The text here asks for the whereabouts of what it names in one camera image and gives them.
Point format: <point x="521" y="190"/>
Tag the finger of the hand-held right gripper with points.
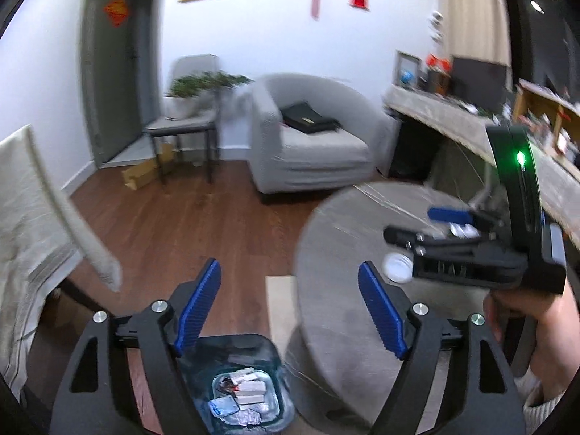
<point x="448" y="214"/>
<point x="401" y="235"/>

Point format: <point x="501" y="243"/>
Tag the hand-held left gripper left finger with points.
<point x="199" y="308"/>

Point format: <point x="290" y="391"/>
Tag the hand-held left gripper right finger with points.
<point x="383" y="312"/>

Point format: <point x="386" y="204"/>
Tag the teal plastic trash bin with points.
<point x="235" y="353"/>

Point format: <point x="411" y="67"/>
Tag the blue white plastic packet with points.
<point x="224" y="407"/>

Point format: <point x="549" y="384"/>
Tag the silver foil bag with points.
<point x="249" y="416"/>

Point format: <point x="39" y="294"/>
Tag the person's right forearm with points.
<point x="543" y="408"/>

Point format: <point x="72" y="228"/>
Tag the person's right hand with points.
<point x="534" y="308"/>

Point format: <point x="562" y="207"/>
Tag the white round lid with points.
<point x="398" y="268"/>

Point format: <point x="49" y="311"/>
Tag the round grey marble table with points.
<point x="335" y="253"/>

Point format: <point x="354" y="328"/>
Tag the cloth covered side desk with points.
<point x="435" y="113"/>

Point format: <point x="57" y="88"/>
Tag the wooden shelf box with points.
<point x="543" y="104"/>

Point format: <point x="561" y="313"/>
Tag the grey armchair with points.
<point x="317" y="149"/>

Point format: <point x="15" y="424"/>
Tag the dark wooden table leg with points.
<point x="77" y="292"/>

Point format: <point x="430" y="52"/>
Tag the black monitor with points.
<point x="478" y="79"/>

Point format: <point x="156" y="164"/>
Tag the small blue globe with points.
<point x="408" y="78"/>

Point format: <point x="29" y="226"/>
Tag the flat cardboard box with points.
<point x="140" y="174"/>

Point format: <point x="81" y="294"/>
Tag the black bag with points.
<point x="308" y="118"/>

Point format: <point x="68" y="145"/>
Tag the small red flags ornament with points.
<point x="438" y="62"/>

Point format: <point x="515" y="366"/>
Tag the potted bonsai white pot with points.
<point x="179" y="104"/>
<point x="226" y="79"/>

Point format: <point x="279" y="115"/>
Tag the beige curtain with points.
<point x="475" y="9"/>

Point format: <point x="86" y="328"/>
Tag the grey door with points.
<point x="113" y="99"/>

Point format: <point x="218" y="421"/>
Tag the grey dining chair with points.
<point x="195" y="65"/>

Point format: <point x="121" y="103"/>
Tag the red diamond door decoration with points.
<point x="116" y="10"/>

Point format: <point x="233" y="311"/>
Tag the grey picture frame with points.
<point x="408" y="60"/>

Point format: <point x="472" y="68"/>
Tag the white security camera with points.
<point x="436" y="25"/>

